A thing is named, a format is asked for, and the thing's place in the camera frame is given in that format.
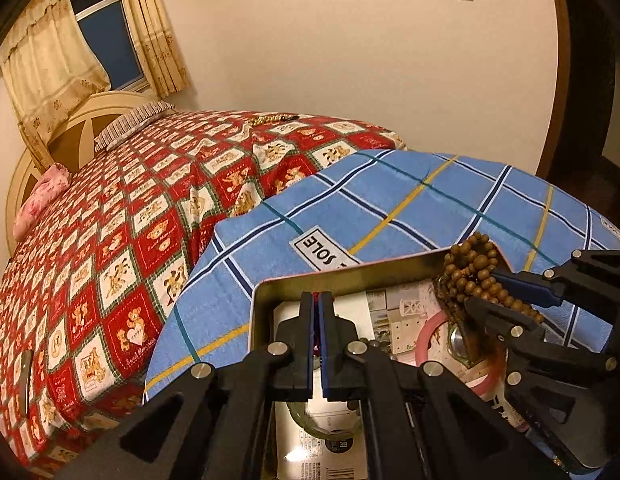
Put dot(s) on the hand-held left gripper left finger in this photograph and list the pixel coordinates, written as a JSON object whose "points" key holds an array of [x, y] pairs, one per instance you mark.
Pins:
{"points": [[305, 360]]}

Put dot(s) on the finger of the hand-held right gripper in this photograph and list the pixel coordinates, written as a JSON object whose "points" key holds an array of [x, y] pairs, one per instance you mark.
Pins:
{"points": [[530, 287], [490, 315]]}

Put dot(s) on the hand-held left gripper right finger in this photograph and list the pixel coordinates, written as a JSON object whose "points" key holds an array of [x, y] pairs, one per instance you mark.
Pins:
{"points": [[327, 355]]}

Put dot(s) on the green jade bangle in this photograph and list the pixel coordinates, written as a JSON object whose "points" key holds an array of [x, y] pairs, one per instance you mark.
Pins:
{"points": [[310, 422]]}

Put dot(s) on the pink bangle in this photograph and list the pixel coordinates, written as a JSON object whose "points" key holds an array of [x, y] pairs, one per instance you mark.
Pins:
{"points": [[424, 332]]}

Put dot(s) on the pink metal tin box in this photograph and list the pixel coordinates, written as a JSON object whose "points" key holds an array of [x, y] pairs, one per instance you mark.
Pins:
{"points": [[290, 285]]}

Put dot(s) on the printed paper leaflet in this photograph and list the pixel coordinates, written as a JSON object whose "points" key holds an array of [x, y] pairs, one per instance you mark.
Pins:
{"points": [[400, 310]]}

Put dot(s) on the red patchwork bed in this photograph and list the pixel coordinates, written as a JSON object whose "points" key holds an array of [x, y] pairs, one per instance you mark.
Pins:
{"points": [[115, 260]]}

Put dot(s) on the black phone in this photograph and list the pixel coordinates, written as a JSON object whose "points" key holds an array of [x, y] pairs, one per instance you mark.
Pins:
{"points": [[25, 385]]}

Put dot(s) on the striped pillow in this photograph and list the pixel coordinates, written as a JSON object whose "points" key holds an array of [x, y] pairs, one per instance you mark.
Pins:
{"points": [[130, 122]]}

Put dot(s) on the pink floral pillow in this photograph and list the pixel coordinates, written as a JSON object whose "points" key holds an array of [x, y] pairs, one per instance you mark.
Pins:
{"points": [[40, 200]]}

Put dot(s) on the cream wooden headboard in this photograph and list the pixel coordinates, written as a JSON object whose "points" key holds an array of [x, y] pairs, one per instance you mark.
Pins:
{"points": [[75, 130]]}

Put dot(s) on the narrow beige curtain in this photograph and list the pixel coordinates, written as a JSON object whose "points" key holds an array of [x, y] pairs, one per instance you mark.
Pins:
{"points": [[150, 35]]}

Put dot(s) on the window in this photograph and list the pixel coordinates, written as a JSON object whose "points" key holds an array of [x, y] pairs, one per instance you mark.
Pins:
{"points": [[110, 40]]}

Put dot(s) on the wide beige curtain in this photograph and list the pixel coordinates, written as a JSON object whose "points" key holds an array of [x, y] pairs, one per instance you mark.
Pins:
{"points": [[45, 70]]}

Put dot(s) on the brown wooden door frame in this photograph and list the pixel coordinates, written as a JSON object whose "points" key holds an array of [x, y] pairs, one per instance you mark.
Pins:
{"points": [[557, 85]]}

